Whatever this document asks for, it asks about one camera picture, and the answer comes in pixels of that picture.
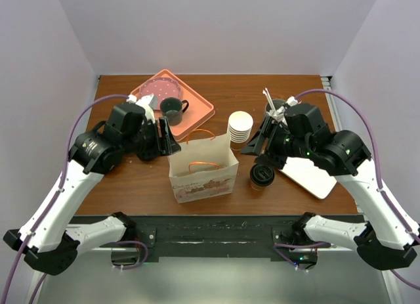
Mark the pink dotted plate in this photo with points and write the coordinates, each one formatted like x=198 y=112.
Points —
x=157 y=89

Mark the brown paper coffee cup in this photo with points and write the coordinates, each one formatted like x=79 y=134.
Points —
x=258 y=187

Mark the grey straw holder cup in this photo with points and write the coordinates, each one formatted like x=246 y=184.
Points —
x=276 y=109

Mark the stack of paper cups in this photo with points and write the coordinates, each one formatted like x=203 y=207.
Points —
x=239 y=128

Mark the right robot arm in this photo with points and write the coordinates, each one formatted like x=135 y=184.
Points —
x=341 y=153

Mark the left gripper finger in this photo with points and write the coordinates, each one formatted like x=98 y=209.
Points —
x=170 y=145
x=165 y=131

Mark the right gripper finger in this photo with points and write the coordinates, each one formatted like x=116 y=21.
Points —
x=255 y=145
x=269 y=124

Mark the white rectangular tray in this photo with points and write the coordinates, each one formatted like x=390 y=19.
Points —
x=311 y=178

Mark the black plastic cup lid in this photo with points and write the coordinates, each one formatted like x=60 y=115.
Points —
x=262 y=174

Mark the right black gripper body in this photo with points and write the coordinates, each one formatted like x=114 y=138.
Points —
x=281 y=144

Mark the cream bear paper bag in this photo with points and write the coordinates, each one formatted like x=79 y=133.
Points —
x=204 y=168

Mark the wrapped white straw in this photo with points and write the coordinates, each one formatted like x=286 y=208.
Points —
x=266 y=93

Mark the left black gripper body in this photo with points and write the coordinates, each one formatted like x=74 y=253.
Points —
x=147 y=139

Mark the stack of black lids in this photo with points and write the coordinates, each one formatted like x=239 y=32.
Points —
x=147 y=156

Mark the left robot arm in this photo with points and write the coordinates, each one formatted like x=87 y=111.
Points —
x=45 y=240

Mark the dark green mug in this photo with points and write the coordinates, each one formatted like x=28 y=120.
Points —
x=173 y=109

